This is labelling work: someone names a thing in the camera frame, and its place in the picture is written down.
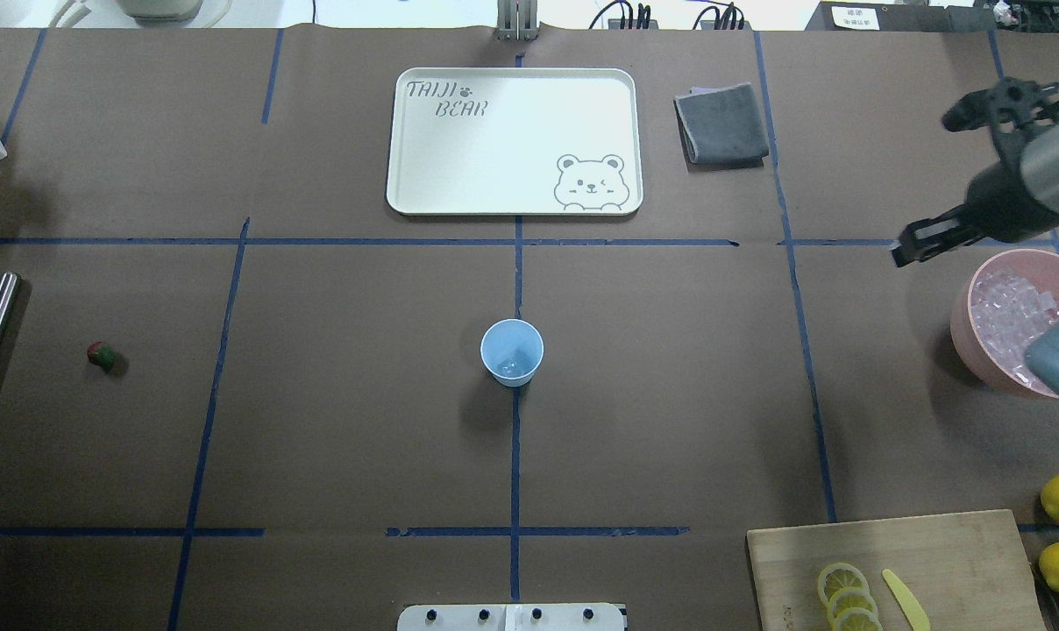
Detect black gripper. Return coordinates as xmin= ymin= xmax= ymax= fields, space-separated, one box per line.
xmin=891 ymin=161 xmax=1059 ymax=268

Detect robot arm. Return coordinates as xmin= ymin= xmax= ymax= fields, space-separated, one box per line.
xmin=891 ymin=123 xmax=1059 ymax=395

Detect pink bowl of ice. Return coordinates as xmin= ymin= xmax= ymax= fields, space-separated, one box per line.
xmin=950 ymin=249 xmax=1059 ymax=400

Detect light blue paper cup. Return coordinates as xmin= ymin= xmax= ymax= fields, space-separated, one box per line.
xmin=479 ymin=318 xmax=544 ymax=387

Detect folded grey cloth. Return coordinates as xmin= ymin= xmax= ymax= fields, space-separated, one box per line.
xmin=674 ymin=82 xmax=770 ymax=167

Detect bamboo cutting board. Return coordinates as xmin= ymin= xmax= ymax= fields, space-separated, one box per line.
xmin=746 ymin=510 xmax=1045 ymax=630

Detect lemon slice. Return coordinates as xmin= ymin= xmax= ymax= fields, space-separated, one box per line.
xmin=826 ymin=590 xmax=879 ymax=627
xmin=831 ymin=607 xmax=883 ymax=631
xmin=815 ymin=562 xmax=870 ymax=606

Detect yellow plastic knife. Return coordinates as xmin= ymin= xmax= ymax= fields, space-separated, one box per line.
xmin=881 ymin=567 xmax=933 ymax=631

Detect white bear serving tray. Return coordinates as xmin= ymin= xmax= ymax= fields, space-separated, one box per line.
xmin=385 ymin=67 xmax=644 ymax=216

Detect red strawberry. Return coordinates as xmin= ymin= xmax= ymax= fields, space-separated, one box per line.
xmin=85 ymin=341 xmax=116 ymax=374

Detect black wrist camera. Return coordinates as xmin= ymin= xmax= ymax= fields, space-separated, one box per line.
xmin=940 ymin=77 xmax=1059 ymax=132

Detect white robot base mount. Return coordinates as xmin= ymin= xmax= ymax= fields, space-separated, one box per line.
xmin=396 ymin=602 xmax=629 ymax=630

